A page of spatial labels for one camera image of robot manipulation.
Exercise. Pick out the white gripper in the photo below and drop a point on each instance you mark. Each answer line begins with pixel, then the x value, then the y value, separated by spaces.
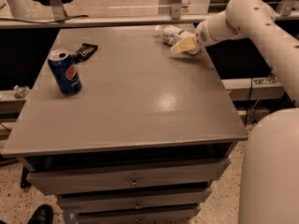
pixel 204 34

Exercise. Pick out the clear plastic bottle white label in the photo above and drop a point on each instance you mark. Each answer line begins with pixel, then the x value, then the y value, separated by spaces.
pixel 171 34

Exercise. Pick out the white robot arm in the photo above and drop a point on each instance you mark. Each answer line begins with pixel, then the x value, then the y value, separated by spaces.
pixel 269 192

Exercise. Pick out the blue pepsi can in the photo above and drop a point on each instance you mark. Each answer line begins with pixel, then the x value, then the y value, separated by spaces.
pixel 65 72

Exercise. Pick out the grey drawer cabinet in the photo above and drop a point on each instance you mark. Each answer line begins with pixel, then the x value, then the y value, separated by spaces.
pixel 139 103

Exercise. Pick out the black snack packet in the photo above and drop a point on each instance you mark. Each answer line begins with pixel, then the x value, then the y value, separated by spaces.
pixel 84 53

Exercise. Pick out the bottom grey drawer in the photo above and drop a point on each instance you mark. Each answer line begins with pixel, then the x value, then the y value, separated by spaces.
pixel 130 216

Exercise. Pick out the grey drawer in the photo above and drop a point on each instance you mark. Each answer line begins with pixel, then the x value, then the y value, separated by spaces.
pixel 134 200
pixel 130 216
pixel 128 176

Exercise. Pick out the small glass jar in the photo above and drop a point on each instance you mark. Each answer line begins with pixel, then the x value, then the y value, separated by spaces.
pixel 21 92

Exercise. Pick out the middle grey drawer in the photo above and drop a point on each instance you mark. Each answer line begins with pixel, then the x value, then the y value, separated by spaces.
pixel 134 200

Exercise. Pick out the top grey drawer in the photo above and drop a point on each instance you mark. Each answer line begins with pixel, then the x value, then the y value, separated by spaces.
pixel 128 176

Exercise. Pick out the black shoe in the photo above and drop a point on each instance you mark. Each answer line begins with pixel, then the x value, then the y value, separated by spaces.
pixel 42 215

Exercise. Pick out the grey metal rail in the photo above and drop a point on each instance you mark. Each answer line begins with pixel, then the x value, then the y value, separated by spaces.
pixel 81 21

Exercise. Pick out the metal upright bracket centre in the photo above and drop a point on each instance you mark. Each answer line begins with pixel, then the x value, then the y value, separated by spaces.
pixel 175 9

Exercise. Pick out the metal upright bracket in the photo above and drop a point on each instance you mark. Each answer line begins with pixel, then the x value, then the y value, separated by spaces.
pixel 175 9
pixel 55 0

